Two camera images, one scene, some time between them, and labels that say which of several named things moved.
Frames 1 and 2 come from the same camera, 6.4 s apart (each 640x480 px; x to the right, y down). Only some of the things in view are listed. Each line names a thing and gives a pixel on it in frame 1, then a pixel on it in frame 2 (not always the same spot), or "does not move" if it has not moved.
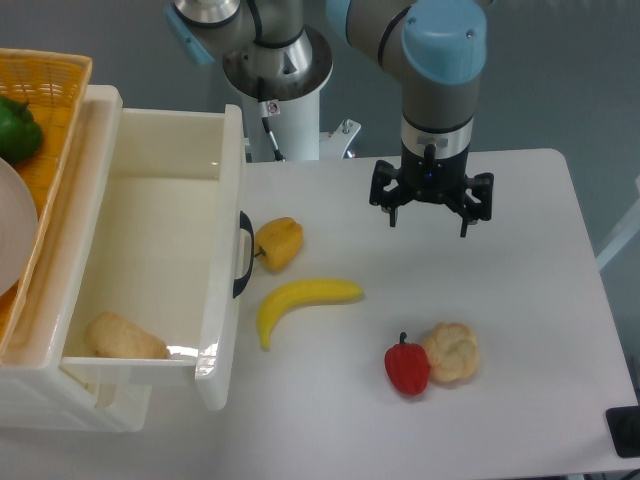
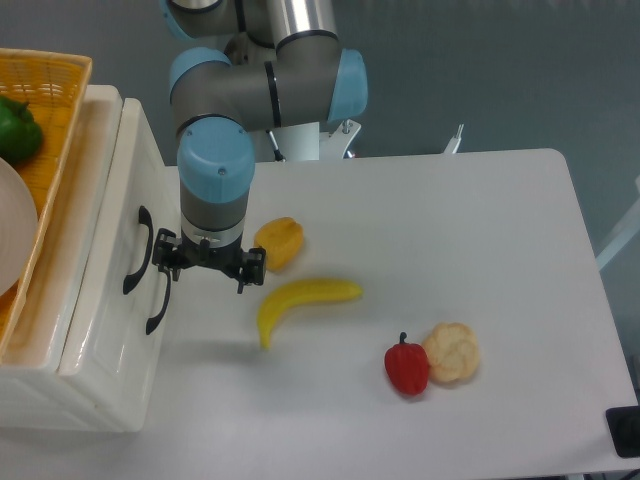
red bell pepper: [407, 366] does not move
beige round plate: [19, 228] does not move
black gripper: [428, 179] → [170, 252]
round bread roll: [452, 352] does not move
